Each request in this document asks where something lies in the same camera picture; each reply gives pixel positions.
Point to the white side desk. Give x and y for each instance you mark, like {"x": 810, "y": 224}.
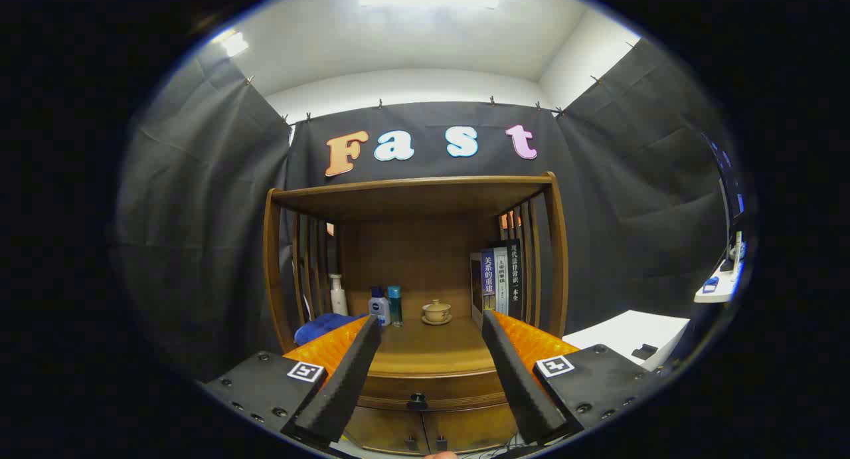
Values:
{"x": 724, "y": 289}

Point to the small blue object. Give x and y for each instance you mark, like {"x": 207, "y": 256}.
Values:
{"x": 710, "y": 284}

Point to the white pump bottle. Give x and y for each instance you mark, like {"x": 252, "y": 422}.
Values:
{"x": 339, "y": 299}

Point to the white drawer cabinet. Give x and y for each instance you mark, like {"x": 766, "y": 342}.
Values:
{"x": 624, "y": 333}

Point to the teal clear bottle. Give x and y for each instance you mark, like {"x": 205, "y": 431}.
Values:
{"x": 395, "y": 306}

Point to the wooden drawer with black knob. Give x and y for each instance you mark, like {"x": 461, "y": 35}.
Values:
{"x": 458, "y": 392}

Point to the book with pale spine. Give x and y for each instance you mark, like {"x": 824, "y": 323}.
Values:
{"x": 501, "y": 279}

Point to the white bottle with blue cap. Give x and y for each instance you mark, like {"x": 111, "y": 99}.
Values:
{"x": 378, "y": 309}

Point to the blue towel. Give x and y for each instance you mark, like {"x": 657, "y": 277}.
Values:
{"x": 322, "y": 326}

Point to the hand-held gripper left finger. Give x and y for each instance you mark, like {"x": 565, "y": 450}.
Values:
{"x": 345, "y": 386}

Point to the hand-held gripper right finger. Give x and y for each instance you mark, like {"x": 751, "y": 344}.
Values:
{"x": 521, "y": 386}

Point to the book with blue spine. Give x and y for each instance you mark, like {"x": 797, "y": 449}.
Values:
{"x": 488, "y": 279}

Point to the small ceiling light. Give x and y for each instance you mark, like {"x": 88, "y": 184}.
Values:
{"x": 234, "y": 44}

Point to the beige lidded teacup with saucer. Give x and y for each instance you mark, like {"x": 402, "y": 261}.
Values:
{"x": 436, "y": 311}

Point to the computer monitor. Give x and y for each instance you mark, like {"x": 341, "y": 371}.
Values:
{"x": 730, "y": 193}

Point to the book with black spine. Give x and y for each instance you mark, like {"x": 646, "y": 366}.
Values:
{"x": 514, "y": 273}

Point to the wooden cabinet frame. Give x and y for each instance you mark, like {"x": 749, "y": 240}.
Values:
{"x": 412, "y": 246}

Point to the wooden countertop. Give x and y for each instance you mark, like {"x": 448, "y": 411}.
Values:
{"x": 431, "y": 346}

